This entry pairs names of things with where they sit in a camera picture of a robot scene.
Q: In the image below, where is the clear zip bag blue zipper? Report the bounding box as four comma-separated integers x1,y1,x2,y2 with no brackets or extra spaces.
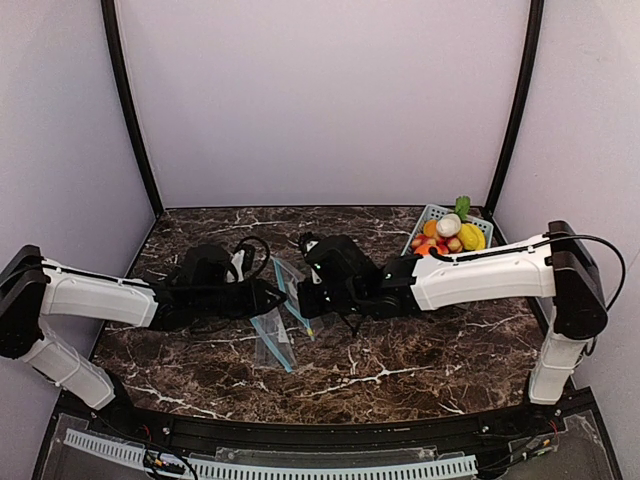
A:
272,257,323,341

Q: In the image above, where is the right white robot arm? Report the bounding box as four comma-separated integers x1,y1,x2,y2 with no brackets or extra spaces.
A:
297,221,613,405

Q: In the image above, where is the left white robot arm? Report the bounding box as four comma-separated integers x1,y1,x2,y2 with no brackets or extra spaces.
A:
1,242,287,411

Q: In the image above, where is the small orange toy fruit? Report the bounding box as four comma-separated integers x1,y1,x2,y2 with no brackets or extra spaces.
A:
423,219,438,239

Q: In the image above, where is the light blue perforated basket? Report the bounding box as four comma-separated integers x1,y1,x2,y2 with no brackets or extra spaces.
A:
402,204,494,255

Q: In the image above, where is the white toy radish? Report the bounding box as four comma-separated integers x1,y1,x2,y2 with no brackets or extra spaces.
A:
437,213,462,238

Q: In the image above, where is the yellow toy banana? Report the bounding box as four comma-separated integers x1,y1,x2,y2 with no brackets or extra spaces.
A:
457,223,486,251

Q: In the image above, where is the green toy lettuce leaf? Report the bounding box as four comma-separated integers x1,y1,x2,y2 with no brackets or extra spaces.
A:
454,195,471,222

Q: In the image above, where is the black front rail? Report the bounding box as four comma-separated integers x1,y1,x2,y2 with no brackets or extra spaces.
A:
107,406,549,453

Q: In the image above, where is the white slotted cable duct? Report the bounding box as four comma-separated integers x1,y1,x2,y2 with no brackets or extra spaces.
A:
64,428,478,480

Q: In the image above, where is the left black frame post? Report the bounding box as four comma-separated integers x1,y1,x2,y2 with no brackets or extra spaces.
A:
100,0,164,218

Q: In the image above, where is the black frame post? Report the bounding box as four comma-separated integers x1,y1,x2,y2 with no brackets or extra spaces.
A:
484,0,545,218
100,0,164,218

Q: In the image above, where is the right black frame post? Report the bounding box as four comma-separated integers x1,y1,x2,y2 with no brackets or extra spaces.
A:
484,0,545,218

